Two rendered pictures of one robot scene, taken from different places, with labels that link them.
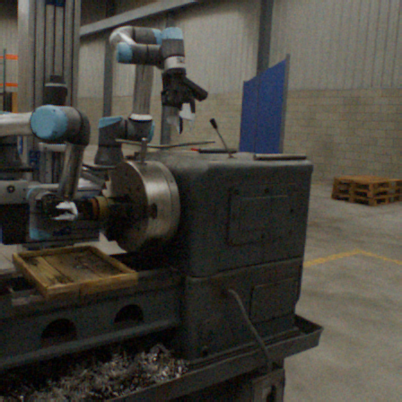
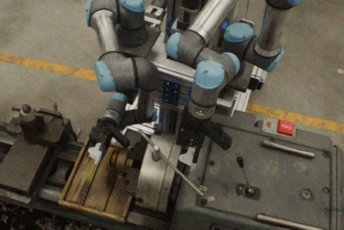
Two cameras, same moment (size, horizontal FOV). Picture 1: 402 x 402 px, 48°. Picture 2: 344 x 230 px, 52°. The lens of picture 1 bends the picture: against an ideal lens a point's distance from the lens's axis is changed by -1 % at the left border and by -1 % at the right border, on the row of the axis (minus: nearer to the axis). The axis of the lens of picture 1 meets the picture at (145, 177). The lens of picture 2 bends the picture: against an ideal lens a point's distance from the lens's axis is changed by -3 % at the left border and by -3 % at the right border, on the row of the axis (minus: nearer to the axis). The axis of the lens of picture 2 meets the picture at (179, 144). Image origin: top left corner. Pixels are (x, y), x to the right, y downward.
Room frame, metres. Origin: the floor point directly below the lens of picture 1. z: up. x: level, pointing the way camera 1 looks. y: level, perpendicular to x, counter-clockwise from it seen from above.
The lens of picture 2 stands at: (1.02, -0.46, 2.38)
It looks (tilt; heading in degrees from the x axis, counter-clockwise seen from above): 57 degrees down; 37
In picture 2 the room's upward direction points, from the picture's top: 10 degrees clockwise
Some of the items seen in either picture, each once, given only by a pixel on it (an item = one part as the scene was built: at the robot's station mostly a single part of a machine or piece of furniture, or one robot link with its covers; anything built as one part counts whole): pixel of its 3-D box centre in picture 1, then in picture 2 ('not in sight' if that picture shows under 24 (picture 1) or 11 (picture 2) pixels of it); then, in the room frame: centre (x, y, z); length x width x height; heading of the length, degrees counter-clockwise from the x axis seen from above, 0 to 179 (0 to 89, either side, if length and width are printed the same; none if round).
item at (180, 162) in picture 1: (220, 203); (254, 192); (1.77, -0.31, 1.06); 0.59 x 0.48 x 0.39; 122
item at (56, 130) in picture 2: not in sight; (40, 132); (1.31, 0.55, 0.99); 0.20 x 0.10 x 0.05; 122
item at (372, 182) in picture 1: (367, 189); not in sight; (8.58, -4.38, 0.22); 1.25 x 0.86 x 0.44; 127
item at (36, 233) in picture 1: (42, 223); (121, 118); (1.64, 0.38, 0.97); 0.11 x 0.08 x 0.11; 150
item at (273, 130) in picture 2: not in sight; (277, 131); (1.96, -0.22, 1.23); 0.13 x 0.08 x 0.05; 122
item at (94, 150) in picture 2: (65, 207); (94, 152); (1.40, 0.25, 1.09); 0.09 x 0.06 x 0.03; 32
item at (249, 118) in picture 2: not in sight; (242, 121); (1.88, -0.10, 1.24); 0.09 x 0.08 x 0.03; 122
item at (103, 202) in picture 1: (99, 208); (123, 161); (1.47, 0.15, 1.08); 0.09 x 0.09 x 0.09; 32
